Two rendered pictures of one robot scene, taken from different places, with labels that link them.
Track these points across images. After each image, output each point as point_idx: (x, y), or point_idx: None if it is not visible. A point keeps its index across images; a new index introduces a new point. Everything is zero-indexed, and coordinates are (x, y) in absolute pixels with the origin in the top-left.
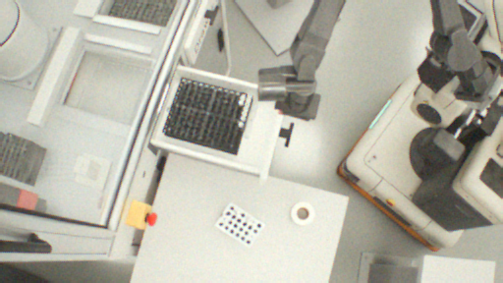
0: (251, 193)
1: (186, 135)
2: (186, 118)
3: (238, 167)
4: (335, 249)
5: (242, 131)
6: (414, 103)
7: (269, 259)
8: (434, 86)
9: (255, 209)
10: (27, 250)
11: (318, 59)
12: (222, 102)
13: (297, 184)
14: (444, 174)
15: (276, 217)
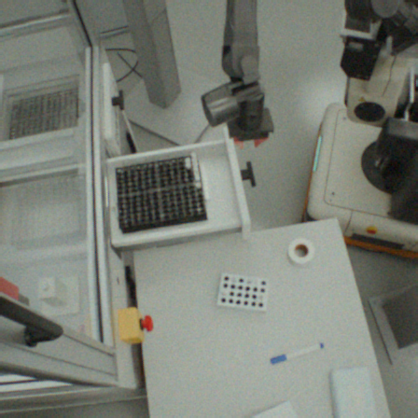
0: (237, 257)
1: (146, 219)
2: (138, 203)
3: (215, 227)
4: (352, 273)
5: (202, 190)
6: (350, 109)
7: (291, 315)
8: (365, 74)
9: (251, 271)
10: (35, 319)
11: (256, 56)
12: (169, 174)
13: (279, 228)
14: (413, 167)
15: (275, 270)
